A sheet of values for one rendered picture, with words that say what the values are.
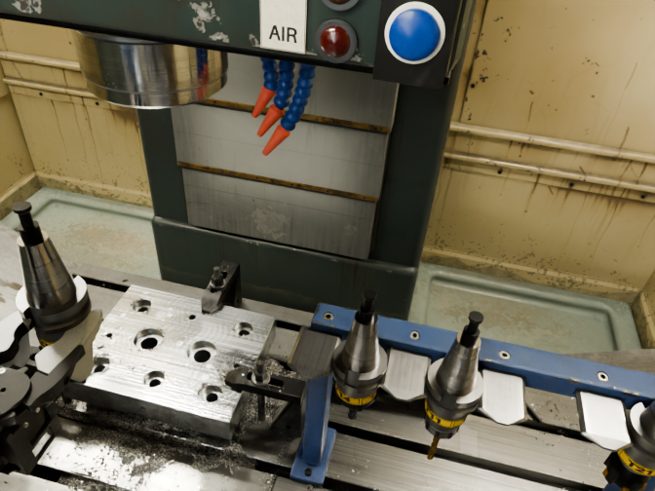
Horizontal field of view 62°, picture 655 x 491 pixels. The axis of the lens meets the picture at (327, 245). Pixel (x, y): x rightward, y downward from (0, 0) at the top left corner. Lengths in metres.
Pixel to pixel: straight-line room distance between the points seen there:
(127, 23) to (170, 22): 0.03
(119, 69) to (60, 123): 1.39
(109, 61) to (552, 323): 1.44
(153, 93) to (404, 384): 0.41
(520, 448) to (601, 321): 0.87
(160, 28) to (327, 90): 0.69
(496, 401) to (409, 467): 0.33
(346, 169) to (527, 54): 0.55
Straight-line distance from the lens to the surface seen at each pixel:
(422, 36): 0.35
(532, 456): 1.03
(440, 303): 1.68
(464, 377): 0.62
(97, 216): 2.03
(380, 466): 0.95
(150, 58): 0.59
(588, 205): 1.65
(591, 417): 0.69
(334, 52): 0.36
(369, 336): 0.60
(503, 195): 1.61
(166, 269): 1.55
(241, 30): 0.38
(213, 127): 1.20
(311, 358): 0.65
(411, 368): 0.66
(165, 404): 0.90
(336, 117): 1.09
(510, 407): 0.66
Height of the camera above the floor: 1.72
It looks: 38 degrees down
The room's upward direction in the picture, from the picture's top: 4 degrees clockwise
